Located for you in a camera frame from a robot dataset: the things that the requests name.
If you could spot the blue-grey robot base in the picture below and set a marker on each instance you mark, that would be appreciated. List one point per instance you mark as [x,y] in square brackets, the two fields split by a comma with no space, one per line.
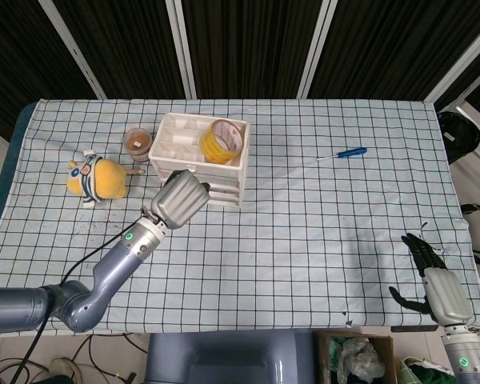
[232,358]

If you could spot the blue checkered tablecloth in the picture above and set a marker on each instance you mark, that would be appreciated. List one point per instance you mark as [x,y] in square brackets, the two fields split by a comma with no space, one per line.
[284,248]

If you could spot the green bag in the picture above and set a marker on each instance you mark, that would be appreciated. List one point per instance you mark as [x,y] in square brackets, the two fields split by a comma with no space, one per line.
[424,372]

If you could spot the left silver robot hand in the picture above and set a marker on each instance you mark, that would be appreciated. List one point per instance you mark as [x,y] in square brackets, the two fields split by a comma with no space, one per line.
[180,200]

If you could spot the cardboard box with bags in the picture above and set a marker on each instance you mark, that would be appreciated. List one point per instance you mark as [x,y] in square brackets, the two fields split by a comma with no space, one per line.
[354,356]

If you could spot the clear jar with brown contents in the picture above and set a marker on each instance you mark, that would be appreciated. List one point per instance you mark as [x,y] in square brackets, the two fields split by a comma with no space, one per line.
[137,144]

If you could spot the small wooden stick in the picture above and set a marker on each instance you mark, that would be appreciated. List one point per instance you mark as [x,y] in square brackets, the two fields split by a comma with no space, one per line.
[135,171]

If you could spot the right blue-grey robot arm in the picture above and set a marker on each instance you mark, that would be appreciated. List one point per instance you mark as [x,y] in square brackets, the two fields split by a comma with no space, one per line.
[466,356]

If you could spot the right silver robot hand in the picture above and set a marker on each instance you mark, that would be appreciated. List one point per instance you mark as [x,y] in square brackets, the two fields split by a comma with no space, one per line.
[444,292]

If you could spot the black round stool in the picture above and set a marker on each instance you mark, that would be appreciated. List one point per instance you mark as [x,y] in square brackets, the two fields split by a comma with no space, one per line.
[460,134]

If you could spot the white plastic drawer organizer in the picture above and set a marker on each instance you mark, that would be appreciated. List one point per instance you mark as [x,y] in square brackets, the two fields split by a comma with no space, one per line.
[208,152]

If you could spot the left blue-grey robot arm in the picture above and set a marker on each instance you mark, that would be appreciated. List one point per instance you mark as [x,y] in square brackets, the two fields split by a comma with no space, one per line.
[96,288]

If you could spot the yellow plush toy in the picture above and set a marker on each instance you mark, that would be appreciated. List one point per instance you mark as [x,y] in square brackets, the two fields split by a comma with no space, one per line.
[98,180]

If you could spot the yellow packing tape roll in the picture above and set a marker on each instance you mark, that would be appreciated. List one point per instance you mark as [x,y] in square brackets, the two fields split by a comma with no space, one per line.
[221,141]

